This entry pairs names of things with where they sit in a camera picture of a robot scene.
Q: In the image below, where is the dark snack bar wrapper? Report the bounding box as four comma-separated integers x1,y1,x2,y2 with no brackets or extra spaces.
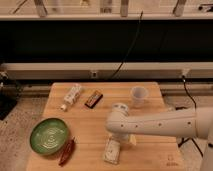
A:
85,91,103,109

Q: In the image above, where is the white wall outlet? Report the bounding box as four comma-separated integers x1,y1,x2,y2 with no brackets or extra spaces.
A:
91,71,98,78

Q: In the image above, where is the clear plastic bottle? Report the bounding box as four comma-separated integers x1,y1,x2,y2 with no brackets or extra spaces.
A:
60,84,82,111

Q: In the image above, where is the translucent plastic cup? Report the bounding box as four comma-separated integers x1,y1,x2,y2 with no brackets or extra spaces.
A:
131,86,148,108

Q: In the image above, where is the green ceramic bowl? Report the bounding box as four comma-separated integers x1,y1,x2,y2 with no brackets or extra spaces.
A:
30,118,69,156

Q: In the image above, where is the black equipment at left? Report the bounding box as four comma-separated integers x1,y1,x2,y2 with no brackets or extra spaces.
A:
0,71,22,120

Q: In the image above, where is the red chili pepper toy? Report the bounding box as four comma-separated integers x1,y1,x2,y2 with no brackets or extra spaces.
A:
59,139,74,166

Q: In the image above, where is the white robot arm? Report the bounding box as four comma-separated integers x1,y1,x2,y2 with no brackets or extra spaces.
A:
106,103,213,171

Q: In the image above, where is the black floor cable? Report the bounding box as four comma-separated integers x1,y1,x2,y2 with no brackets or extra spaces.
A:
173,76,204,158

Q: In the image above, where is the black hanging cable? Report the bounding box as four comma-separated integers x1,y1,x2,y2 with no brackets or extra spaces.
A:
107,10,145,81

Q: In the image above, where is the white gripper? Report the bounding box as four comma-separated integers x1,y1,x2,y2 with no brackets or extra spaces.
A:
110,133,137,146

